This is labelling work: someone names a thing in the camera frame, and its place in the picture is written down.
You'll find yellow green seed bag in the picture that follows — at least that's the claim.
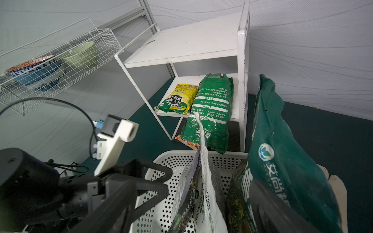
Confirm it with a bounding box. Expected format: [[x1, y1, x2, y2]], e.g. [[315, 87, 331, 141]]
[[155, 83, 199, 115]]

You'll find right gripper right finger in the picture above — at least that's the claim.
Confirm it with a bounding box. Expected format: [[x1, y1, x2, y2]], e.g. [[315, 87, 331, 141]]
[[249, 180, 318, 233]]

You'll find beige work glove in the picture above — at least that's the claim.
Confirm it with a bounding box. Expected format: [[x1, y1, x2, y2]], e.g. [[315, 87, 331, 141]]
[[318, 165, 348, 233]]

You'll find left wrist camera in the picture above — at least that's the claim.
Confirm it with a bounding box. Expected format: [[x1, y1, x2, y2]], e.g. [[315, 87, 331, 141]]
[[94, 115, 139, 176]]

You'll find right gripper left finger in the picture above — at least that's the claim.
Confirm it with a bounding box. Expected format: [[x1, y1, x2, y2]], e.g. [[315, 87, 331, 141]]
[[69, 181, 137, 233]]

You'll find light green bowl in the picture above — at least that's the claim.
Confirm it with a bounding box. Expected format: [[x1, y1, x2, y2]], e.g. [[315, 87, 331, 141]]
[[62, 41, 99, 70]]

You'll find orange patterned bowl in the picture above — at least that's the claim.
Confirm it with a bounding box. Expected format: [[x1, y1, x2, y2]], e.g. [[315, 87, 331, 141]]
[[6, 55, 54, 72]]

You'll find blue bowl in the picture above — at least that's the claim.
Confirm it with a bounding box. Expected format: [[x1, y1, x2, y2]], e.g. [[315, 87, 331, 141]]
[[7, 61, 62, 89]]

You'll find black white soil bag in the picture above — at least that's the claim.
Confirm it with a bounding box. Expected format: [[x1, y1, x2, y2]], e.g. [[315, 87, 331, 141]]
[[168, 149, 201, 233]]

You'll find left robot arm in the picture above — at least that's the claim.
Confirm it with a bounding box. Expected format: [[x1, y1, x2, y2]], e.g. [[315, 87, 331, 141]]
[[1, 148, 173, 233]]

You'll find green white-striped fertilizer bag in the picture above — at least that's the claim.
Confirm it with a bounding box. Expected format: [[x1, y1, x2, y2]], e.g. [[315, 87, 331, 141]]
[[180, 73, 234, 154]]

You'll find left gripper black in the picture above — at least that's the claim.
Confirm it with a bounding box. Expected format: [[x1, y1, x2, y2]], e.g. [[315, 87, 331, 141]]
[[58, 159, 174, 225]]

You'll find dark green fertilizer bag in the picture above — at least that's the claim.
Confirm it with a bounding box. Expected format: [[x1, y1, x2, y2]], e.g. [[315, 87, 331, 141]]
[[227, 75, 342, 233]]

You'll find orange white small bag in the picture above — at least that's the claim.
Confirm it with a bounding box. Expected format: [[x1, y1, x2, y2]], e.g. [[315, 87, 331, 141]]
[[175, 135, 200, 150]]

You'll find white perforated plastic basket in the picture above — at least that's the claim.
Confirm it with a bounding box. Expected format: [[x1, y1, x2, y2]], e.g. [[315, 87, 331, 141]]
[[131, 150, 247, 233]]

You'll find white green fertilizer bag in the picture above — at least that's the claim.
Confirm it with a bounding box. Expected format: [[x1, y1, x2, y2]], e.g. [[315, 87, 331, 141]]
[[193, 113, 228, 233]]

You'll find white two-tier shelf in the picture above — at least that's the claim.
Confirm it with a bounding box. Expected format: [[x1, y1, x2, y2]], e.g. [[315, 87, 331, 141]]
[[115, 1, 251, 152]]

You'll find white wire wall basket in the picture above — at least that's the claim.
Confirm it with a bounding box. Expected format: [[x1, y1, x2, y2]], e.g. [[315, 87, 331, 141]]
[[1, 17, 121, 115]]

